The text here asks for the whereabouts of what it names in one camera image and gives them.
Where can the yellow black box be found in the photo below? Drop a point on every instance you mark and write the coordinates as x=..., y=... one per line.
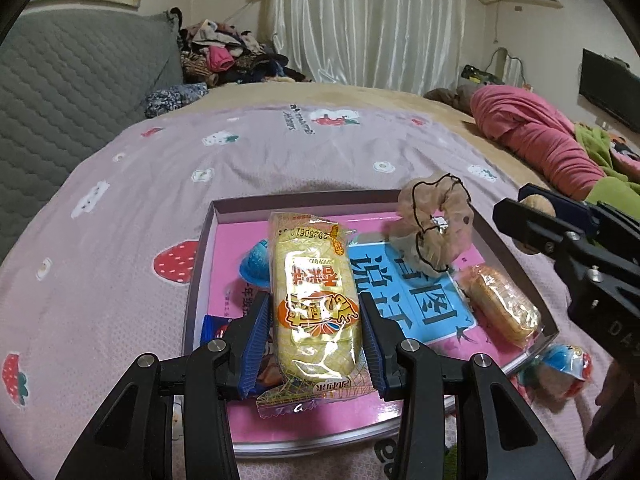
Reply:
x=477, y=74

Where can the black flat television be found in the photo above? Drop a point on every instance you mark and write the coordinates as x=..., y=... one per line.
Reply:
x=607, y=87

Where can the small bread bun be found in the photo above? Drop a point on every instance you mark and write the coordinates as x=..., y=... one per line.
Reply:
x=500, y=302

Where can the dark blue floral cloth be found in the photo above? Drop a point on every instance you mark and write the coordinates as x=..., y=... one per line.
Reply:
x=175, y=99

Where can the purple strawberry print blanket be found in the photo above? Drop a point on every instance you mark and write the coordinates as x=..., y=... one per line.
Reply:
x=125, y=185

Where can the brown furry cloth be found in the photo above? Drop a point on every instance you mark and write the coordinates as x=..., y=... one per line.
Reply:
x=445, y=96

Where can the person's right hand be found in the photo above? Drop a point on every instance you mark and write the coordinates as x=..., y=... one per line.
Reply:
x=620, y=400

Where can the pink shallow box tray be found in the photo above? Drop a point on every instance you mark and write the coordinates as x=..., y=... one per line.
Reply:
x=235, y=240

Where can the beige sheer scrunchie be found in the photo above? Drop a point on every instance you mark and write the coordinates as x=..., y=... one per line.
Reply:
x=445, y=240

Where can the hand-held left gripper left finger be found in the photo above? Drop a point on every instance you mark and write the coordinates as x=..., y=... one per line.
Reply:
x=252, y=345

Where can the green fuzzy scrunchie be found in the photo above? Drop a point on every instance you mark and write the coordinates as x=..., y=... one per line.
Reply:
x=452, y=460

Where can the blue jelly cup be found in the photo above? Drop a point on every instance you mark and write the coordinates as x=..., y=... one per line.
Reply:
x=255, y=265

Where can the white curtain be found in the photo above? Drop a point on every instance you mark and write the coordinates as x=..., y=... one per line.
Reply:
x=370, y=20

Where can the yellow rice cracker packet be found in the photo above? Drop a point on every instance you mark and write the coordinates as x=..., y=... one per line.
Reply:
x=315, y=300

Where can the grey quilted headboard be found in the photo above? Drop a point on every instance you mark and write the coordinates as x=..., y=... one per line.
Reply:
x=65, y=85

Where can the green blanket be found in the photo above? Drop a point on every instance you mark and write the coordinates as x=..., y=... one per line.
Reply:
x=615, y=190

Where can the pink rolled quilt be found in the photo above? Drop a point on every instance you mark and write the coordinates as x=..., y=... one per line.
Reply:
x=530, y=125

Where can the blue snack packet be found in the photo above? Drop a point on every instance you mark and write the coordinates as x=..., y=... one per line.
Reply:
x=212, y=330

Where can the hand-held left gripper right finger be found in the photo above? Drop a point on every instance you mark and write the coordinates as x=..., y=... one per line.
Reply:
x=372, y=347

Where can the pile of clothes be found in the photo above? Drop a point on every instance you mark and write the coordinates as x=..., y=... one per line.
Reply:
x=220, y=55

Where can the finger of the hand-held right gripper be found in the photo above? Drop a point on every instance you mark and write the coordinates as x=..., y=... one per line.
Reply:
x=570, y=207
x=530, y=227

